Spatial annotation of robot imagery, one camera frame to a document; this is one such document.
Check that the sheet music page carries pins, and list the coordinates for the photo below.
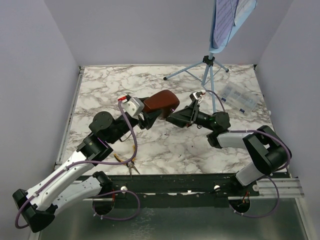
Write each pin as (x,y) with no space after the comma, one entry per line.
(242,7)
(224,18)

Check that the light blue music stand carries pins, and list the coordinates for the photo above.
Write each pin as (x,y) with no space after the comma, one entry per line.
(210,60)

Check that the brown wooden metronome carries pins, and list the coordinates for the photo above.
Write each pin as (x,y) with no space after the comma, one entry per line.
(164,100)

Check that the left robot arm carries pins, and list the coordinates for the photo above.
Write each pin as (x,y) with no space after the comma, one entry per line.
(39,205)

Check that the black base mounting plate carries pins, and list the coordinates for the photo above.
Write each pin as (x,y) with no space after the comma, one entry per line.
(125,199)

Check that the clear plastic compartment box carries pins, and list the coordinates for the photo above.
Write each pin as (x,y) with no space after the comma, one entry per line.
(240,99)

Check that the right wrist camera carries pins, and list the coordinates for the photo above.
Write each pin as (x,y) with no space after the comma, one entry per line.
(197,96)

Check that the yellow handled needle-nose pliers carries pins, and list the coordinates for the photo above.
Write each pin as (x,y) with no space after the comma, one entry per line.
(130,165)

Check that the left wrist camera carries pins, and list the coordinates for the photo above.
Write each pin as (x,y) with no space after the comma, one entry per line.
(132,105)

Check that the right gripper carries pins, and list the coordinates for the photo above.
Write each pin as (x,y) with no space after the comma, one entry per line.
(195,115)

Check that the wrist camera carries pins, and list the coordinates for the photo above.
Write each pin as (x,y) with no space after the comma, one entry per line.
(132,105)
(197,96)

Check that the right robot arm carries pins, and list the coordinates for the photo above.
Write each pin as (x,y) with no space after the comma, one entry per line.
(267,151)

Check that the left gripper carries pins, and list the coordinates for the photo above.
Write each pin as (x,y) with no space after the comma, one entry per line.
(149,119)

